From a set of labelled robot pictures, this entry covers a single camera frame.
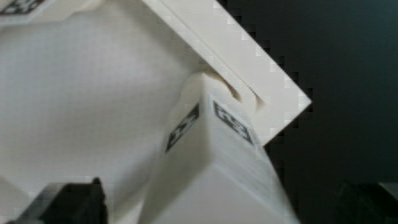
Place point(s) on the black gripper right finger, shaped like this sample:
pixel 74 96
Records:
pixel 366 203

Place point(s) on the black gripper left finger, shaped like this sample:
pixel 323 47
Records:
pixel 67 204

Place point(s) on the white desk top tray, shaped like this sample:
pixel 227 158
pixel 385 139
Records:
pixel 92 72

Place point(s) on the white desk leg with tag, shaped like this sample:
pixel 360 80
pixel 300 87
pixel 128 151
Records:
pixel 35 11

